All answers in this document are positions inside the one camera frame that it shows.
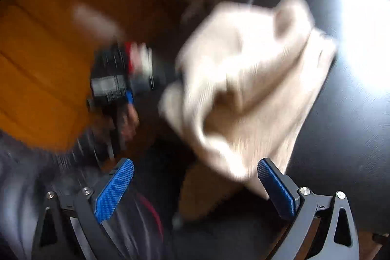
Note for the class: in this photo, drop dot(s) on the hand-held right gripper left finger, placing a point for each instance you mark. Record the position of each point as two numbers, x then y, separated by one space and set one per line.
114 190

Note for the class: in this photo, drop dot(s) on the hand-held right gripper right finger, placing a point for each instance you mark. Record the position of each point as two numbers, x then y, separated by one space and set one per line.
277 190

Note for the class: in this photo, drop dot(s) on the beige knit sweater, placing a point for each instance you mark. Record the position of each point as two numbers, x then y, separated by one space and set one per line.
253 89

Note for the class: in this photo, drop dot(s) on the person's left hand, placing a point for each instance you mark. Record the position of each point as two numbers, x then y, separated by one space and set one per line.
127 123

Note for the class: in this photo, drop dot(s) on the person's dark grey clothing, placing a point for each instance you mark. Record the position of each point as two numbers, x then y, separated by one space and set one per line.
61 174

